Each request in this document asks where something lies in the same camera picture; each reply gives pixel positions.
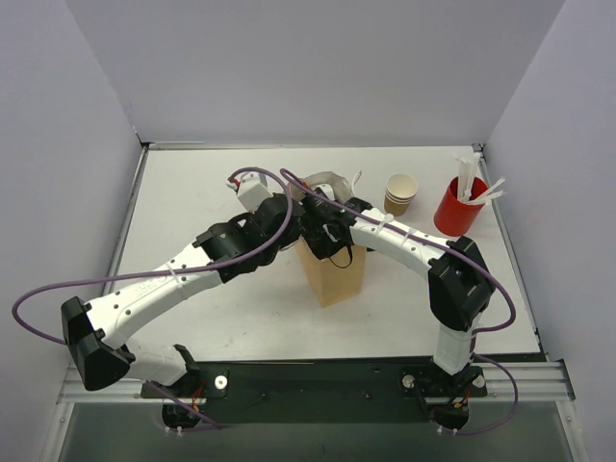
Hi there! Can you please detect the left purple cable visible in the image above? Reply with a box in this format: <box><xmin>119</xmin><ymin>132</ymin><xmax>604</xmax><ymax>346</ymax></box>
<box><xmin>12</xmin><ymin>166</ymin><xmax>295</xmax><ymax>346</ymax></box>

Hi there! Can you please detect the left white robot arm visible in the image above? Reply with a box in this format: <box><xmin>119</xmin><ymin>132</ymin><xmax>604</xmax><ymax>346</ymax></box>
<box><xmin>61</xmin><ymin>193</ymin><xmax>304</xmax><ymax>397</ymax></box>

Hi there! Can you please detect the stack of paper cups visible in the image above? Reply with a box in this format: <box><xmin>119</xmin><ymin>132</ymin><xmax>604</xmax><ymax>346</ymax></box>
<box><xmin>384</xmin><ymin>173</ymin><xmax>419</xmax><ymax>217</ymax></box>

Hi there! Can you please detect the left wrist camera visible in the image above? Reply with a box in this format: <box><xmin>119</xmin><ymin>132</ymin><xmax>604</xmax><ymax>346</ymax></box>
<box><xmin>227</xmin><ymin>171</ymin><xmax>272</xmax><ymax>213</ymax></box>

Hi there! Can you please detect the brown paper bag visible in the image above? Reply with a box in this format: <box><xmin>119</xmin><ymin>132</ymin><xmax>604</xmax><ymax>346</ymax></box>
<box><xmin>290</xmin><ymin>186</ymin><xmax>367</xmax><ymax>307</ymax></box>

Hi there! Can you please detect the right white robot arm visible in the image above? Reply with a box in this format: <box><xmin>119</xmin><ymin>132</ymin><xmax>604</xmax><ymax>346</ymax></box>
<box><xmin>290</xmin><ymin>187</ymin><xmax>495</xmax><ymax>375</ymax></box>

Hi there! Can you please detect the red cylindrical straw holder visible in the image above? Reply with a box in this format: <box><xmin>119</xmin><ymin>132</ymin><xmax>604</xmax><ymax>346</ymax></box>
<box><xmin>433</xmin><ymin>177</ymin><xmax>484</xmax><ymax>237</ymax></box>

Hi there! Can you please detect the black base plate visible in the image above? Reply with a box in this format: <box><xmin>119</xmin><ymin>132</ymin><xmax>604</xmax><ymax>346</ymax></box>
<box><xmin>161</xmin><ymin>357</ymin><xmax>487</xmax><ymax>431</ymax></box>

